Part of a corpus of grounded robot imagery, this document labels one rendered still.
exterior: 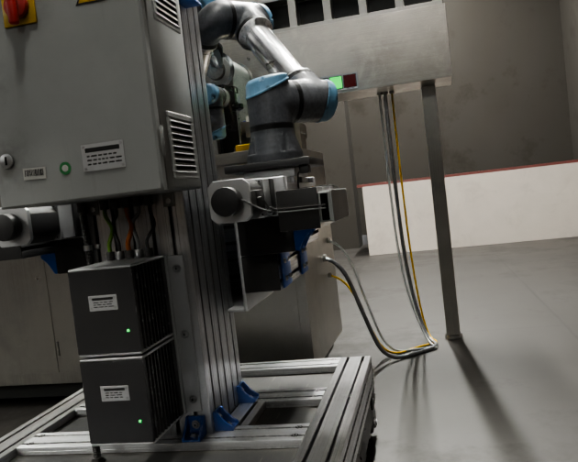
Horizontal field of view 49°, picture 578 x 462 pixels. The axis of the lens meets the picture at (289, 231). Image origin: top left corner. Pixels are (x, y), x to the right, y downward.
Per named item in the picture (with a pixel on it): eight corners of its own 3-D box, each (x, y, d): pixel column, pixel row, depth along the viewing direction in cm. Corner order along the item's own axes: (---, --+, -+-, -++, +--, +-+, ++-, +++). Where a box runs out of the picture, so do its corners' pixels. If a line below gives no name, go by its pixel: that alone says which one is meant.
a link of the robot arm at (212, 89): (196, 107, 219) (193, 82, 218) (207, 111, 229) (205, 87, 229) (217, 104, 217) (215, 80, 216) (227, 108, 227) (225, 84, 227)
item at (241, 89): (238, 126, 250) (232, 80, 249) (254, 131, 273) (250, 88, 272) (238, 126, 250) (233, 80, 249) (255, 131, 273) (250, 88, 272)
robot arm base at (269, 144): (297, 158, 160) (293, 118, 160) (240, 165, 164) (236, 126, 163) (308, 159, 175) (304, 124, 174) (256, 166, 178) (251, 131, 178)
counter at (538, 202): (587, 235, 630) (581, 159, 626) (363, 256, 678) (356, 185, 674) (571, 229, 701) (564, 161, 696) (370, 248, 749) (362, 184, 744)
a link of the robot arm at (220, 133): (193, 141, 223) (189, 110, 222) (221, 140, 229) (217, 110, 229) (202, 138, 216) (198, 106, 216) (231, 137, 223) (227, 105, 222)
